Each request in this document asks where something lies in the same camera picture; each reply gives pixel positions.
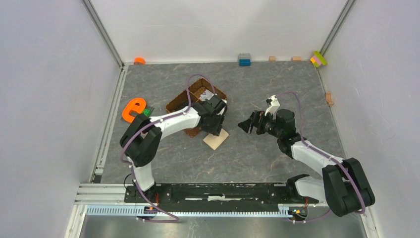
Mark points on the aluminium frame rail right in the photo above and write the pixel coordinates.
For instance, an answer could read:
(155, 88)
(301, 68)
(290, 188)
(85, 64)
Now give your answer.
(349, 4)

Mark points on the orange plastic letter toy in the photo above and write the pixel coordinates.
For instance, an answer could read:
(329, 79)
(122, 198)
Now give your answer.
(136, 105)

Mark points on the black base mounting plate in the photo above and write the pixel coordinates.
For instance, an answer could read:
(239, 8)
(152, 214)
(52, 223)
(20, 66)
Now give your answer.
(217, 197)

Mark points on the small wooden block right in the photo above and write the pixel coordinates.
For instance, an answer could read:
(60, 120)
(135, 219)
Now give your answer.
(296, 58)

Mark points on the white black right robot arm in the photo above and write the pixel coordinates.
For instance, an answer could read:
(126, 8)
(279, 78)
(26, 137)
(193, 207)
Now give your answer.
(343, 186)

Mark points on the woven wicker divided basket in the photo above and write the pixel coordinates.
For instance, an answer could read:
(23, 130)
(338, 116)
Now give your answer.
(195, 90)

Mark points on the small green brick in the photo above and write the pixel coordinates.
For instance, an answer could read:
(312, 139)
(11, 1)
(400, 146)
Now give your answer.
(147, 111)

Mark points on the orange round cap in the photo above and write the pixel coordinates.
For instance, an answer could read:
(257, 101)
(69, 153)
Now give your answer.
(139, 61)

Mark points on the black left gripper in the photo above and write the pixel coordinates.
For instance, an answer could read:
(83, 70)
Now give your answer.
(216, 130)

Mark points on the aluminium frame rail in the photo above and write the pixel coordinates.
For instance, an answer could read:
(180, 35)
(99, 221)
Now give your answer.
(349, 4)
(88, 5)

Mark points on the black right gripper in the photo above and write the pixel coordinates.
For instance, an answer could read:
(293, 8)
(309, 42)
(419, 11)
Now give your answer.
(257, 118)

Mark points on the curved wooden block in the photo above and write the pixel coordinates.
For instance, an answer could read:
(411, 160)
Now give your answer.
(328, 97)

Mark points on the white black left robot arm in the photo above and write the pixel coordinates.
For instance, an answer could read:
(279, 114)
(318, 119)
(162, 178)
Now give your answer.
(141, 140)

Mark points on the blue toy brick stack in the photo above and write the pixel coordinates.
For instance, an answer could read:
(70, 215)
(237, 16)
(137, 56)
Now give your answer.
(244, 59)

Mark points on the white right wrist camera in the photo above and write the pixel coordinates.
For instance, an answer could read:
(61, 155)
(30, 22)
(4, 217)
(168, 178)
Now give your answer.
(273, 105)

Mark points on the green pink yellow brick stack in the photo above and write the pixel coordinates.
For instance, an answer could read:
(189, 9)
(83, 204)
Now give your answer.
(318, 60)

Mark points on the silver white card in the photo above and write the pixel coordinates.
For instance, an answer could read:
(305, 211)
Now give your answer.
(207, 95)

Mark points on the aluminium frame rail left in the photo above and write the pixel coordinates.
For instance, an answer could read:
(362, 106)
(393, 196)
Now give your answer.
(88, 5)

